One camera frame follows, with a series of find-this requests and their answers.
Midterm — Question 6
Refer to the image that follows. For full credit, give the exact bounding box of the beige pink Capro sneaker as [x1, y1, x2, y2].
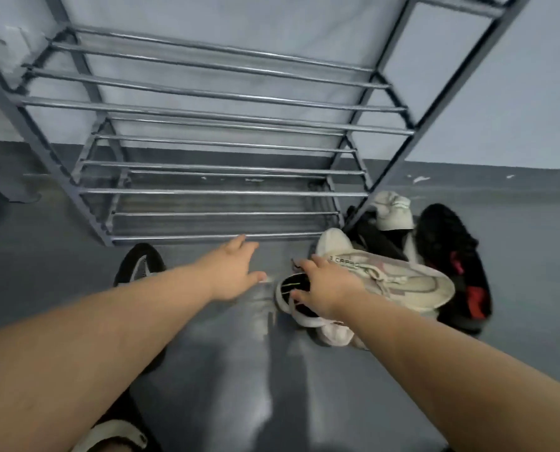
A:
[324, 250, 456, 316]

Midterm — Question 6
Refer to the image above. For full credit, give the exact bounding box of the black sneaker red stripe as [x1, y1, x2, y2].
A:
[416, 203, 493, 336]

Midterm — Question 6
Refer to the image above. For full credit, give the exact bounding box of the person's left black clog slipper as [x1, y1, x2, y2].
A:
[70, 390, 163, 452]

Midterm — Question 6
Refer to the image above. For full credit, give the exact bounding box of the person's left hand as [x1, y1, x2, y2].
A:
[193, 234, 267, 303]

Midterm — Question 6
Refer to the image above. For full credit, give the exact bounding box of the white knit sneaker green tab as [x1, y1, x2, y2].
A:
[369, 190, 415, 231]

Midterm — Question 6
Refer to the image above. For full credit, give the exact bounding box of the black white patterned sneaker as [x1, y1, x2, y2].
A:
[114, 243, 168, 375]
[345, 207, 422, 262]

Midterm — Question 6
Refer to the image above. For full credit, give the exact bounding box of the grey metal bench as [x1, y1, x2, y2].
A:
[0, 131, 43, 204]

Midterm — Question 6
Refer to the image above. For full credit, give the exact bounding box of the grey metal shoe rack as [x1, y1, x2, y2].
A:
[0, 0, 535, 248]

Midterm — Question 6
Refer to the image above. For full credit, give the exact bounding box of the person's right forearm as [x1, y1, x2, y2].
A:
[338, 291, 560, 452]

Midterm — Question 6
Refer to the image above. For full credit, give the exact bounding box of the person's left forearm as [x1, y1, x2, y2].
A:
[0, 266, 215, 452]

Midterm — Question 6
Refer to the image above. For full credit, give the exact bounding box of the person's right hand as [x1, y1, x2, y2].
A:
[289, 254, 373, 321]

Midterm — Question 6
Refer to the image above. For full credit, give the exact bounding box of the black green striped sneaker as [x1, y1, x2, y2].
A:
[275, 272, 339, 329]

